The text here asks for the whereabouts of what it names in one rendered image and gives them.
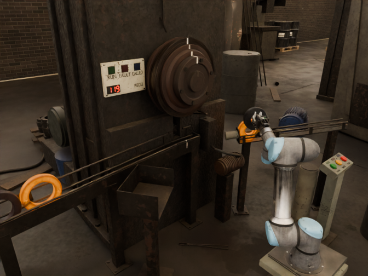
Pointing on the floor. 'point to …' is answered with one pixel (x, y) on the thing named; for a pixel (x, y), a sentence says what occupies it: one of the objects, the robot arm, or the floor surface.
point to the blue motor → (293, 119)
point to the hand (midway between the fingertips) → (255, 115)
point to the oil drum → (239, 80)
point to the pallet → (43, 132)
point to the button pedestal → (331, 195)
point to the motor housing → (225, 184)
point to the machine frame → (94, 55)
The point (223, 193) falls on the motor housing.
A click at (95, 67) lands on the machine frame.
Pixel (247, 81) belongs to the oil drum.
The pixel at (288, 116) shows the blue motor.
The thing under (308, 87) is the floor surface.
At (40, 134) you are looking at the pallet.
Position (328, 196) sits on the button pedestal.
